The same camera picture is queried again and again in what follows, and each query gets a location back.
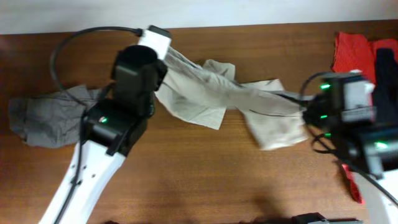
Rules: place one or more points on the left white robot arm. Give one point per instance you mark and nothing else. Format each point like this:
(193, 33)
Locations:
(108, 131)

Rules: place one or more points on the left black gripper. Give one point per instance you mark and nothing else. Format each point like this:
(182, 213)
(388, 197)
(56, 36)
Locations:
(160, 71)

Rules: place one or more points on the red garment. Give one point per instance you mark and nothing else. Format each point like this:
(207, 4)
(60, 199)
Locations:
(355, 52)

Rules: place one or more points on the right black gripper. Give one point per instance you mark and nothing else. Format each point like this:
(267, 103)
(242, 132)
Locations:
(311, 109)

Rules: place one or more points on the black garment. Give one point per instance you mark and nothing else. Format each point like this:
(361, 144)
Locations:
(385, 93)

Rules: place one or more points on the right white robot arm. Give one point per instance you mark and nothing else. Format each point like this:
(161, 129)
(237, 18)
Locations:
(367, 148)

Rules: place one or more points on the grey crumpled garment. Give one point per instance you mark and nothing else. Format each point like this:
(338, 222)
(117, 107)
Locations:
(51, 120)

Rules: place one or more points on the beige cargo shorts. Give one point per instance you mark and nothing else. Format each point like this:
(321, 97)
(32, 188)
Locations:
(201, 94)

